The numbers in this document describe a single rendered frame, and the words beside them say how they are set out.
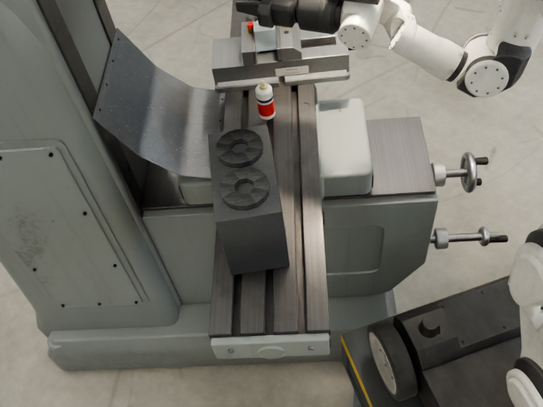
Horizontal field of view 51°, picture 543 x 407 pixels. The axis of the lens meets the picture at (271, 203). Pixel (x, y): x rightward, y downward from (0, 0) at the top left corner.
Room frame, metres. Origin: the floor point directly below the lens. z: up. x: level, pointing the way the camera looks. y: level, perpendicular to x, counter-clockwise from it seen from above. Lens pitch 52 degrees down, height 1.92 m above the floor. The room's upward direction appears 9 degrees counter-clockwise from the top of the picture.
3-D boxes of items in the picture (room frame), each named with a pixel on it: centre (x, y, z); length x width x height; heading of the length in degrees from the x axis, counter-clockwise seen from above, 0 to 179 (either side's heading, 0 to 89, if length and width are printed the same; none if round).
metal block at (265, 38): (1.20, -0.05, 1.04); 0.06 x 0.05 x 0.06; 175
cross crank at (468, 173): (0.99, -0.53, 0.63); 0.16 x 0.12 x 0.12; 83
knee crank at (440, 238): (0.85, -0.54, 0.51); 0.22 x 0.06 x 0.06; 83
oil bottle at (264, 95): (1.04, -0.03, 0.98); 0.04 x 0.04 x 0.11
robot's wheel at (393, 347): (0.53, -0.24, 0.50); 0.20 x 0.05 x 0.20; 11
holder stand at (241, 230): (0.70, 0.04, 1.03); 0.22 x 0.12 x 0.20; 0
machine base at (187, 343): (1.09, 0.21, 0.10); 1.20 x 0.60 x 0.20; 83
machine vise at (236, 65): (1.20, -0.08, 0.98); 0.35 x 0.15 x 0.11; 85
